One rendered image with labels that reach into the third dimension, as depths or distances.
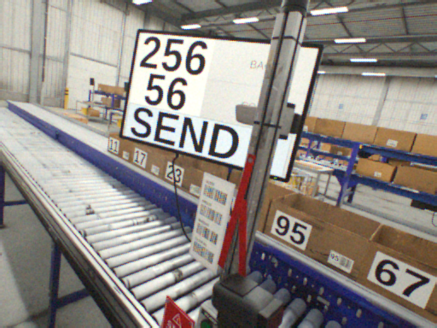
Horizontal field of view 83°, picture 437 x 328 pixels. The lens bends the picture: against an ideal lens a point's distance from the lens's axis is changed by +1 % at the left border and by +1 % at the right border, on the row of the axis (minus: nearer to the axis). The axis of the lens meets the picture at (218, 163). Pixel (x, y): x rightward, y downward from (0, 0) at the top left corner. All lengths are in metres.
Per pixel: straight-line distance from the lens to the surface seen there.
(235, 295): 0.47
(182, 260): 1.14
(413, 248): 1.33
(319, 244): 1.09
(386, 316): 1.05
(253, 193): 0.46
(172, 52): 0.71
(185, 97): 0.65
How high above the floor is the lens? 1.37
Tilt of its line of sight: 11 degrees down
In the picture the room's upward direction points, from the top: 11 degrees clockwise
